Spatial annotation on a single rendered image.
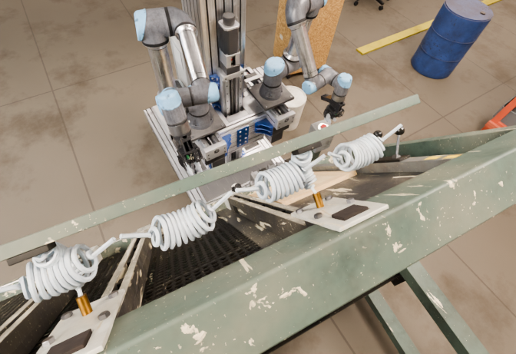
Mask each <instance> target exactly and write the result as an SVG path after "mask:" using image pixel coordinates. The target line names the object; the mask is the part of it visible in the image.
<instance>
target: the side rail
mask: <svg viewBox="0 0 516 354"><path fill-rule="evenodd" d="M515 129H516V125H515V126H509V127H499V128H493V129H487V130H482V131H472V132H466V133H460V134H450V135H445V136H440V137H430V138H424V139H418V140H413V141H403V142H399V155H400V156H402V155H410V157H425V156H435V155H446V154H464V153H466V152H469V151H471V150H473V149H475V148H476V147H479V146H481V145H483V144H486V143H488V142H489V141H492V140H494V139H495V138H498V137H500V136H502V135H504V134H506V133H508V132H510V131H513V130H515ZM383 146H384V147H385V150H384V151H383V154H384V155H383V157H392V155H395V150H396V143H391V144H383Z"/></svg>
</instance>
